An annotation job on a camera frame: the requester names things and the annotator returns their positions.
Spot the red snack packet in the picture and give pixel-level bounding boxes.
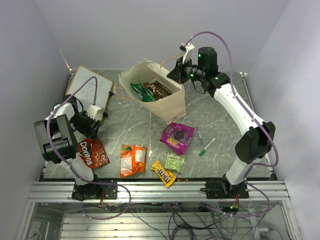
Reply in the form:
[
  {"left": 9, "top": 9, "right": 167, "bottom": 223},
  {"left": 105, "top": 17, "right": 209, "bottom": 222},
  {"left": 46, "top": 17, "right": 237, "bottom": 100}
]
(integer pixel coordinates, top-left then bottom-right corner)
[{"left": 78, "top": 137, "right": 110, "bottom": 169}]

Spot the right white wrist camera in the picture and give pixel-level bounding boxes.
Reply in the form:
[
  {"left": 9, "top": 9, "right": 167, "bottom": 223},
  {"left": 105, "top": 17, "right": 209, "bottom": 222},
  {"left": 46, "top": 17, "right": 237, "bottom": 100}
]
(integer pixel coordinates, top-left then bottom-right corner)
[{"left": 179, "top": 42, "right": 195, "bottom": 64}]

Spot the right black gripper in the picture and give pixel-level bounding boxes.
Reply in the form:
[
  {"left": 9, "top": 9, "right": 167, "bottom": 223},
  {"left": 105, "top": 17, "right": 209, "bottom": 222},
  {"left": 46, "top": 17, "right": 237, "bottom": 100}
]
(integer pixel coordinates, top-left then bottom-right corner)
[{"left": 167, "top": 55, "right": 205, "bottom": 85}]

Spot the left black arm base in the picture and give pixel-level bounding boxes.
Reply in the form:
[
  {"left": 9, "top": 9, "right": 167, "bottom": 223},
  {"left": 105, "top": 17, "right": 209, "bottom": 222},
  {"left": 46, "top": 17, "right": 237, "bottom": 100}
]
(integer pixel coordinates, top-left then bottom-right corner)
[{"left": 71, "top": 181, "right": 118, "bottom": 201}]

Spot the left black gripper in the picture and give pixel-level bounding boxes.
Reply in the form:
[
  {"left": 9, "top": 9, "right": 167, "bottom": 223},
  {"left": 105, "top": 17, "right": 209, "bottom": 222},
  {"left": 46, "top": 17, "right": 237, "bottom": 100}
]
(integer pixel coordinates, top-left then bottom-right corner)
[{"left": 70, "top": 110, "right": 102, "bottom": 141}]

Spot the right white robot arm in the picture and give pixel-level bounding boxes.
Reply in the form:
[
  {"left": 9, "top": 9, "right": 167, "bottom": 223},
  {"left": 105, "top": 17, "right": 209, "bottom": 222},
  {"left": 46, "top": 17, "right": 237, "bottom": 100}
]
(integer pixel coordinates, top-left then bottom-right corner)
[{"left": 167, "top": 43, "right": 276, "bottom": 198}]

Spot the orange snack bag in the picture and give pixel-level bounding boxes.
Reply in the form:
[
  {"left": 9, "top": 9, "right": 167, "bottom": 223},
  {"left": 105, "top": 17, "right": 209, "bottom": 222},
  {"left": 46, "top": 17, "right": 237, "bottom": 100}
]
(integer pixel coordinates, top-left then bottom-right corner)
[{"left": 120, "top": 144, "right": 147, "bottom": 178}]

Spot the green Chuba cassava chips bag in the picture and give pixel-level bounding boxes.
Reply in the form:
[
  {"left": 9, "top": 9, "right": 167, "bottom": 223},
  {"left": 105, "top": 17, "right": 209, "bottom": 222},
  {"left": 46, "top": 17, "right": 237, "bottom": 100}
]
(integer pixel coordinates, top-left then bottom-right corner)
[{"left": 138, "top": 79, "right": 156, "bottom": 102}]

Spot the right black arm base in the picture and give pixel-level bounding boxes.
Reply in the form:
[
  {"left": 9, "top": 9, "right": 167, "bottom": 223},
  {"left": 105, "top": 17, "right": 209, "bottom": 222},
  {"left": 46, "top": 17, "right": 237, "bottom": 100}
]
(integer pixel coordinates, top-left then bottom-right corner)
[{"left": 200, "top": 175, "right": 249, "bottom": 199}]

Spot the dark green crisps bag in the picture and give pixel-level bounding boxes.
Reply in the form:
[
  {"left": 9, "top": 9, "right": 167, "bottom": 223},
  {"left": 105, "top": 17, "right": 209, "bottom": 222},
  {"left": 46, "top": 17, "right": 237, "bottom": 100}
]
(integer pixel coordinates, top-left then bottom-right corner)
[{"left": 130, "top": 83, "right": 145, "bottom": 97}]

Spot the white marker pen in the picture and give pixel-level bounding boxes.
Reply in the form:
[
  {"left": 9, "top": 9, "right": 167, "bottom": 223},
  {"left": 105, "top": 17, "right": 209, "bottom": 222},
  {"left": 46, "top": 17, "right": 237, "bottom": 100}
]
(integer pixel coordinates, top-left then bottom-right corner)
[{"left": 199, "top": 137, "right": 217, "bottom": 156}]

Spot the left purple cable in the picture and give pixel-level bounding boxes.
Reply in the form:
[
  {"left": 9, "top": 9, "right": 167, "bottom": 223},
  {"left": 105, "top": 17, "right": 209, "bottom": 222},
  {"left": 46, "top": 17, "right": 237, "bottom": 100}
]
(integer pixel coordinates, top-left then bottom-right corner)
[{"left": 46, "top": 75, "right": 132, "bottom": 222}]

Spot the yellow M&M's bag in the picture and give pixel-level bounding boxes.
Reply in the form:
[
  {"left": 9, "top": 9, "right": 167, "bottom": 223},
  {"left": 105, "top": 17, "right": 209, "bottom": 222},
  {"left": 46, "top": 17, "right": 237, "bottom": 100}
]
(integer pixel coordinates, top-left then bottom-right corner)
[{"left": 150, "top": 160, "right": 176, "bottom": 188}]

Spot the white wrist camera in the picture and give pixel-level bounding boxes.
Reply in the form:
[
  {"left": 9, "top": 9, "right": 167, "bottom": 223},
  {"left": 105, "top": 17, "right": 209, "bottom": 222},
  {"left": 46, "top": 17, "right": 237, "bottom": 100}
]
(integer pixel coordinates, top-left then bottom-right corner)
[
  {"left": 86, "top": 105, "right": 104, "bottom": 120},
  {"left": 179, "top": 42, "right": 195, "bottom": 64}
]

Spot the yellow framed whiteboard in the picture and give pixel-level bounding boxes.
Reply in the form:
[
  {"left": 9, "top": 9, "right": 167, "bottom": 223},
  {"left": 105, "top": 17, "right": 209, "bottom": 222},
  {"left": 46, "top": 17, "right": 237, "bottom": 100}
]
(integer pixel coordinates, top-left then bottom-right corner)
[{"left": 65, "top": 66, "right": 113, "bottom": 121}]

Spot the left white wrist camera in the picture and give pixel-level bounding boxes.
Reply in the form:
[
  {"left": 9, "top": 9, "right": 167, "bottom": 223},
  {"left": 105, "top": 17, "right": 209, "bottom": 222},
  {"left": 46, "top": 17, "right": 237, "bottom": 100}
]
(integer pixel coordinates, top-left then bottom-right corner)
[{"left": 86, "top": 105, "right": 104, "bottom": 120}]

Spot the brown snack bag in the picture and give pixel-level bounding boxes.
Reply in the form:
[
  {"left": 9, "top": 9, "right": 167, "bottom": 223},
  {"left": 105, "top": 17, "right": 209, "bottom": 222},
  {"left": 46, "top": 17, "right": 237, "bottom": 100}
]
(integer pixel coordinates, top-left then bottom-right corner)
[{"left": 143, "top": 81, "right": 172, "bottom": 101}]

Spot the aluminium rail frame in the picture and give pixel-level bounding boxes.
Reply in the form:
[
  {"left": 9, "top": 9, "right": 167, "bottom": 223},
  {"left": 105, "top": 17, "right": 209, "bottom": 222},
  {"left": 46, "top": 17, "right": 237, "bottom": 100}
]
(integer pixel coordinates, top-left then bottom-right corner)
[{"left": 14, "top": 67, "right": 301, "bottom": 240}]

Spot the grey ballpoint pen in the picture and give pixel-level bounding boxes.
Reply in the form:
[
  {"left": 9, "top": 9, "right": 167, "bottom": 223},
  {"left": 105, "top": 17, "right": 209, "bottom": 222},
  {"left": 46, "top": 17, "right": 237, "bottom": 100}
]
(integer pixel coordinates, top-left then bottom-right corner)
[{"left": 196, "top": 126, "right": 205, "bottom": 148}]

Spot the light green snack packet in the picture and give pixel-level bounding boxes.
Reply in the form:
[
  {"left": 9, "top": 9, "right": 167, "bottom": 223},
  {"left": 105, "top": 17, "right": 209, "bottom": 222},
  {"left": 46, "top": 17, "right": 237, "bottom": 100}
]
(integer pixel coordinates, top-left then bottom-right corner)
[{"left": 164, "top": 151, "right": 186, "bottom": 173}]

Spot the beige paper bag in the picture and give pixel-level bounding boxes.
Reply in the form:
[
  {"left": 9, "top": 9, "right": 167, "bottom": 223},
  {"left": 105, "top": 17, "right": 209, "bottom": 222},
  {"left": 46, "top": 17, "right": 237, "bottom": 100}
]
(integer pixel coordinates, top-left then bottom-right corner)
[{"left": 118, "top": 59, "right": 187, "bottom": 124}]

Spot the purple snack bag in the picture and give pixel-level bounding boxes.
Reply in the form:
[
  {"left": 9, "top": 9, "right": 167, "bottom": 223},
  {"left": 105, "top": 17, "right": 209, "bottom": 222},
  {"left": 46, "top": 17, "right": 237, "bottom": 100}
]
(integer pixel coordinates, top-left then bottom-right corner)
[{"left": 160, "top": 122, "right": 195, "bottom": 156}]

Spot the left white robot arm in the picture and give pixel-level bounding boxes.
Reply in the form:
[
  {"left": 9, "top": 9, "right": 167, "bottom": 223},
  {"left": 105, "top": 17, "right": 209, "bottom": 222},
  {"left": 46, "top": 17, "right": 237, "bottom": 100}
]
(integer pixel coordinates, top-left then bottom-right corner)
[{"left": 34, "top": 94, "right": 102, "bottom": 199}]

